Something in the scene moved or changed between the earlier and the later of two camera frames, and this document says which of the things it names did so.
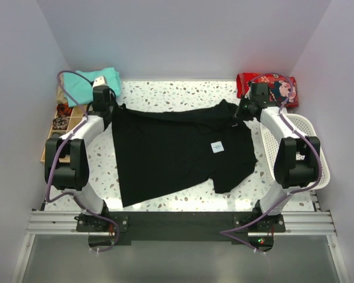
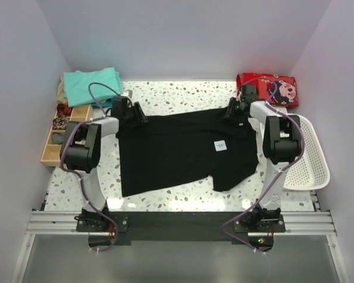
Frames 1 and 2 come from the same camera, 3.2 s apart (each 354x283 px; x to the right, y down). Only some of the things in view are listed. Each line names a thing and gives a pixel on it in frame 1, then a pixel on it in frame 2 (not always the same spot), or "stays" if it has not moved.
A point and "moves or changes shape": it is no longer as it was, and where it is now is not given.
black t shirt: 157,151 moves or changes shape
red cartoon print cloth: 282,88 stays
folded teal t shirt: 81,90 stays
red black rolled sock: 63,109 stays
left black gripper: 112,98 to 137,121
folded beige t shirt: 61,95 stays
